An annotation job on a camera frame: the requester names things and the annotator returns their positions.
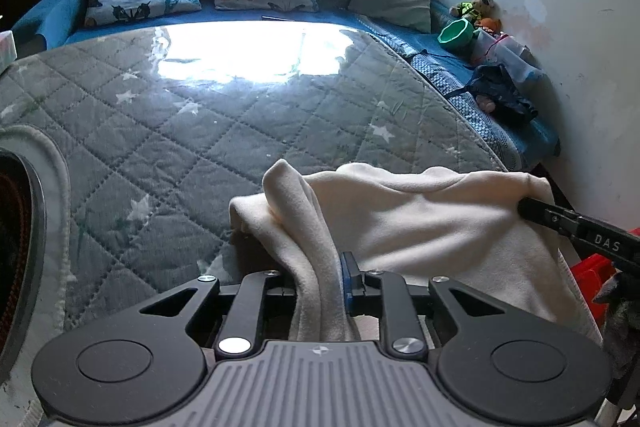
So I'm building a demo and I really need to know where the clear plastic bag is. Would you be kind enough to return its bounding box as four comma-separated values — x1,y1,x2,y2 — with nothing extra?
470,29,543,80

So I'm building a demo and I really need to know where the cream fleece garment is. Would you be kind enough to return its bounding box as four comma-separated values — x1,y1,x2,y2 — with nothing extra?
229,158,603,348

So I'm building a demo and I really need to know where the round black induction cooktop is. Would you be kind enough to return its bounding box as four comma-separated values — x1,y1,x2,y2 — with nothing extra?
0,147,48,348

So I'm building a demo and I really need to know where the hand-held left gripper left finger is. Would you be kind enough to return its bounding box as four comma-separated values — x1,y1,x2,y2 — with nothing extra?
140,269,301,358

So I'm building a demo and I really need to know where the red plastic stool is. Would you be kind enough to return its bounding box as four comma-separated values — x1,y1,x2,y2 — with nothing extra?
567,254,618,323

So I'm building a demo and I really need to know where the green brown stuffed toy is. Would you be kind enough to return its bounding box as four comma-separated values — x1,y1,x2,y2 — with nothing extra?
450,0,496,25

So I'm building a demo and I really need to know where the white tissue box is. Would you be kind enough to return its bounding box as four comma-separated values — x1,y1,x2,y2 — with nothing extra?
0,31,18,75

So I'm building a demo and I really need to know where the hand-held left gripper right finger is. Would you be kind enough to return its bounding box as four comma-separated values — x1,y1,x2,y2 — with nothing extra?
339,252,493,358

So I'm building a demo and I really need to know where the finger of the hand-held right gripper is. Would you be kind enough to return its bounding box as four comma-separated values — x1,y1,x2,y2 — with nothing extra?
517,196,640,269

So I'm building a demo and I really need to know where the green plastic bowl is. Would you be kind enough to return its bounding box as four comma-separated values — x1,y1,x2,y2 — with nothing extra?
437,18,476,50

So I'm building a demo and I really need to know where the dark blue cloth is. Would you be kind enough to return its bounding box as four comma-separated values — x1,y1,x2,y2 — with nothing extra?
447,63,540,125

